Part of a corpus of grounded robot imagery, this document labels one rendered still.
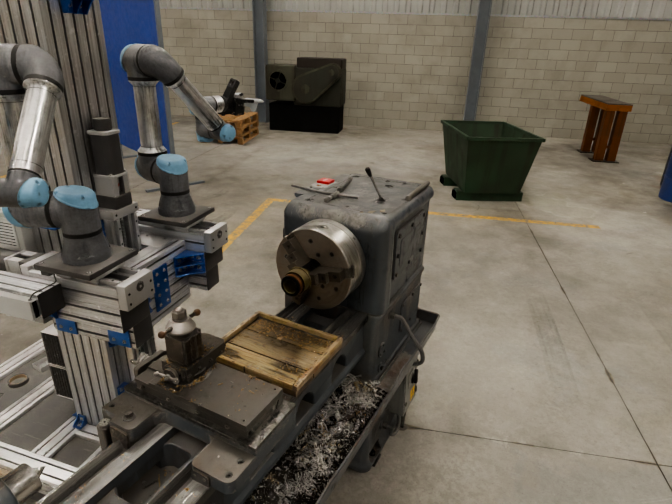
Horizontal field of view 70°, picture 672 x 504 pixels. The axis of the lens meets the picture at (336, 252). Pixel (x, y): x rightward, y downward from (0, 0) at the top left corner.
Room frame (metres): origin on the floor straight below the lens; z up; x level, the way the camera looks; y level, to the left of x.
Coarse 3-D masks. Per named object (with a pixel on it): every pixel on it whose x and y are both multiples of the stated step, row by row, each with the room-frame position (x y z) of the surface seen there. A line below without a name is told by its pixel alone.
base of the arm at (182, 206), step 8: (160, 192) 1.89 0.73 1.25; (184, 192) 1.88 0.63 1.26; (160, 200) 1.88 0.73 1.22; (168, 200) 1.85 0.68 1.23; (176, 200) 1.86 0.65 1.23; (184, 200) 1.88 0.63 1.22; (192, 200) 1.92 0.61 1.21; (160, 208) 1.86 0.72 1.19; (168, 208) 1.85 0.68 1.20; (176, 208) 1.85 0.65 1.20; (184, 208) 1.86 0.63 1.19; (192, 208) 1.89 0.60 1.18; (168, 216) 1.84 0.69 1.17; (176, 216) 1.84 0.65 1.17
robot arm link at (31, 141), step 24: (24, 48) 1.41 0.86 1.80; (24, 72) 1.38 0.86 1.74; (48, 72) 1.38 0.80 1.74; (24, 96) 1.34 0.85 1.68; (48, 96) 1.35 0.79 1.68; (24, 120) 1.28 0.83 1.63; (48, 120) 1.32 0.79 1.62; (24, 144) 1.23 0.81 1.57; (24, 168) 1.19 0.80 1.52; (0, 192) 1.14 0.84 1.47; (24, 192) 1.15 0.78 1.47; (48, 192) 1.21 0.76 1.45
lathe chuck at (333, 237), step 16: (304, 224) 1.66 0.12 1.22; (320, 224) 1.61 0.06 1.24; (304, 240) 1.57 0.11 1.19; (320, 240) 1.54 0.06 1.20; (336, 240) 1.53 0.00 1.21; (320, 256) 1.54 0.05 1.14; (336, 256) 1.51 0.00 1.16; (352, 256) 1.53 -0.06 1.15; (320, 288) 1.54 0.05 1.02; (336, 288) 1.52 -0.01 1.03; (352, 288) 1.52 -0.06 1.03; (304, 304) 1.57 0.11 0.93; (320, 304) 1.54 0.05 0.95; (336, 304) 1.51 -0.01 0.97
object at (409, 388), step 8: (392, 312) 1.73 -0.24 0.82; (408, 328) 1.70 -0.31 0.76; (416, 344) 1.72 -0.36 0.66; (416, 360) 1.95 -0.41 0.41; (424, 360) 1.77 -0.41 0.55; (416, 368) 1.96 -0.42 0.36; (408, 376) 1.85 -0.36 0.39; (416, 376) 1.87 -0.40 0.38; (400, 384) 1.82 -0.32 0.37; (408, 384) 1.86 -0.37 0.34; (400, 392) 1.82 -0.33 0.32; (408, 392) 1.86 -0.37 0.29; (392, 400) 1.84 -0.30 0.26; (400, 400) 1.82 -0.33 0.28; (408, 400) 1.87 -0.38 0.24; (392, 408) 1.83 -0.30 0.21; (400, 408) 1.82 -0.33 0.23; (400, 416) 1.87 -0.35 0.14; (384, 424) 1.78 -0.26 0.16; (400, 424) 1.94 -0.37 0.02; (392, 432) 1.76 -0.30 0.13
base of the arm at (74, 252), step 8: (96, 232) 1.42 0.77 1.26; (64, 240) 1.40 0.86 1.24; (72, 240) 1.39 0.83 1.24; (80, 240) 1.39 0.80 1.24; (88, 240) 1.40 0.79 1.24; (96, 240) 1.42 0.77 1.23; (104, 240) 1.45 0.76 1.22; (64, 248) 1.39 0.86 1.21; (72, 248) 1.38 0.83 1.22; (80, 248) 1.38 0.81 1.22; (88, 248) 1.39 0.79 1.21; (96, 248) 1.40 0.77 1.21; (104, 248) 1.43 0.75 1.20; (64, 256) 1.38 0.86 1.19; (72, 256) 1.37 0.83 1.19; (80, 256) 1.37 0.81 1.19; (88, 256) 1.39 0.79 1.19; (96, 256) 1.39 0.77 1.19; (104, 256) 1.42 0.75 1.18; (72, 264) 1.37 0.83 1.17; (80, 264) 1.37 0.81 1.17; (88, 264) 1.38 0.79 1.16
